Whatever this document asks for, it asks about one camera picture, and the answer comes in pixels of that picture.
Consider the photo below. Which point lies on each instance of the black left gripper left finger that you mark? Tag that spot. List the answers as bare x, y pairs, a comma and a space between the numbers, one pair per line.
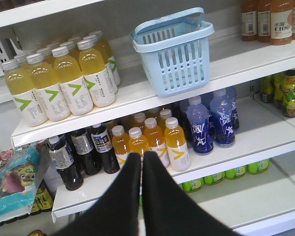
115, 213

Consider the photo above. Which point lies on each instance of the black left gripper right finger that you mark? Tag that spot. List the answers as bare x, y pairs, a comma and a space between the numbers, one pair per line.
168, 210

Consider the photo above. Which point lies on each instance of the light blue plastic basket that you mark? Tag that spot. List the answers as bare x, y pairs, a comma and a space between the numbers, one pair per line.
174, 51

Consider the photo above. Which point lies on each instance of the green drink bottle row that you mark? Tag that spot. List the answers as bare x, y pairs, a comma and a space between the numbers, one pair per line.
231, 174

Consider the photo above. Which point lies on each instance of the orange juice bottle white label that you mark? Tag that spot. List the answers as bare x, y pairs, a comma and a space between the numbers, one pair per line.
121, 144
176, 145
156, 140
137, 141

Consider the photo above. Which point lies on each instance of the dark tea bottle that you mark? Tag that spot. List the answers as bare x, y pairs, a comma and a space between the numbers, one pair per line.
85, 149
104, 147
63, 160

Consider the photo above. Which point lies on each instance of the blue sports drink bottle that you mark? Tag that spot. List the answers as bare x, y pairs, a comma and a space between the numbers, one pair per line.
221, 110
198, 115

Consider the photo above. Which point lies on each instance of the teal snack bag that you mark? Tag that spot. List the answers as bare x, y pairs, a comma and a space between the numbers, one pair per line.
20, 179

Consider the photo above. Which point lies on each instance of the pale yellow drink bottle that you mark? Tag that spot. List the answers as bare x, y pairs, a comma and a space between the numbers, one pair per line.
95, 74
47, 88
22, 89
71, 81

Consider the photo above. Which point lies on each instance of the yellow lemon tea bottle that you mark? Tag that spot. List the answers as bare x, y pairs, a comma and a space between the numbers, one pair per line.
288, 90

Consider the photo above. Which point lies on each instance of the peach C100 drink bottle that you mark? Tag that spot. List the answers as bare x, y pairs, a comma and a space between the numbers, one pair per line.
281, 12

